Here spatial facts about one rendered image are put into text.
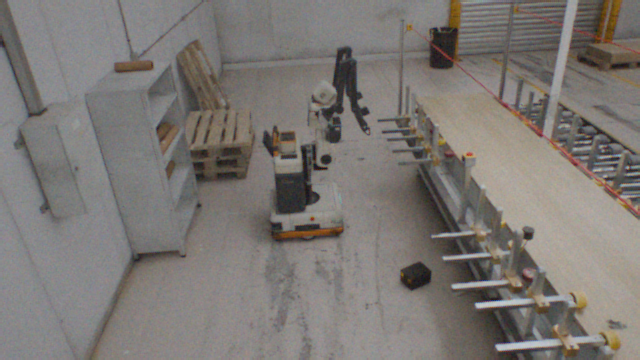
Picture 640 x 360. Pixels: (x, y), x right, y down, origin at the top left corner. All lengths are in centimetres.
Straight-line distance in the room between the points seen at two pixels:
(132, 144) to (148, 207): 58
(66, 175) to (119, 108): 91
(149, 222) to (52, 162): 137
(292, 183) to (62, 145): 186
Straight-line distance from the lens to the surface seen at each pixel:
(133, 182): 410
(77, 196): 319
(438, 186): 379
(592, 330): 249
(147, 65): 425
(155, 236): 434
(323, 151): 411
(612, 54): 1006
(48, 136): 306
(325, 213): 421
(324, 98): 394
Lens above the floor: 254
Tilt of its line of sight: 29 degrees down
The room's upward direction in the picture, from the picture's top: 3 degrees counter-clockwise
